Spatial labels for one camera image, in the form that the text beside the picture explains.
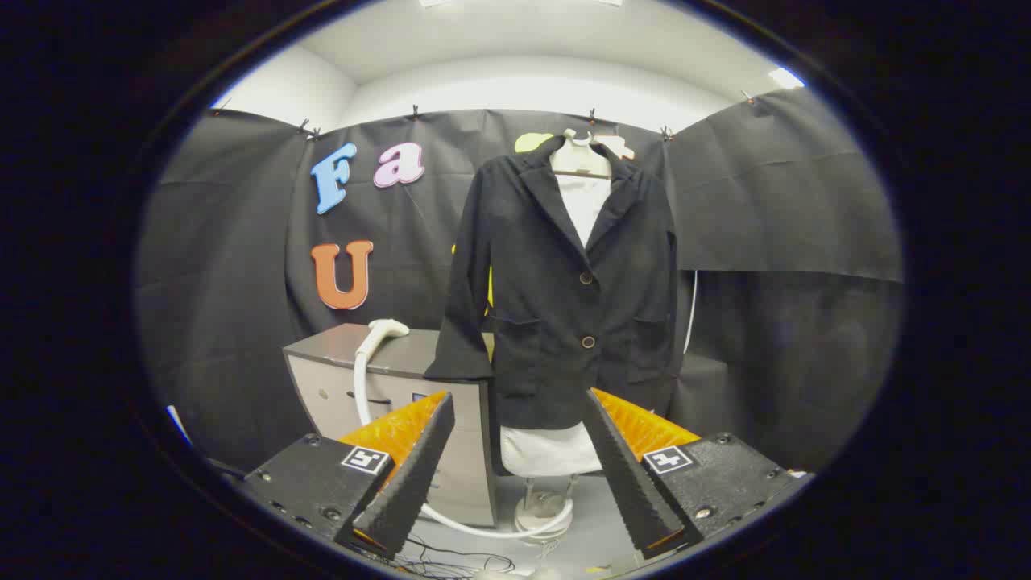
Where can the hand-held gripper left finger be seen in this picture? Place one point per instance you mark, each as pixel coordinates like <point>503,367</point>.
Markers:
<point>419,475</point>

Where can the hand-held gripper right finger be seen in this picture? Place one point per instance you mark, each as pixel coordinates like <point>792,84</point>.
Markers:
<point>624,475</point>

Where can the white garment steamer base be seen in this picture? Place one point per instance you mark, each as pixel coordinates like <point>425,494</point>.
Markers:
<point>540,507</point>

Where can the black button jacket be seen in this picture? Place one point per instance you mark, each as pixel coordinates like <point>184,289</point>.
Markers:
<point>548,322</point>

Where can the grey drawer cabinet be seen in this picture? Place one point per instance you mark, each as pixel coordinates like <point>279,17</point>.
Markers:
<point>322,387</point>

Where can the black backdrop cloth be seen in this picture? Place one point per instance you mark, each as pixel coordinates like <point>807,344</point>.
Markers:
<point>242,282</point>

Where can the white plastic hanger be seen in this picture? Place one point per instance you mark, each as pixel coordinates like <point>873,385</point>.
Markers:
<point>576,161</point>

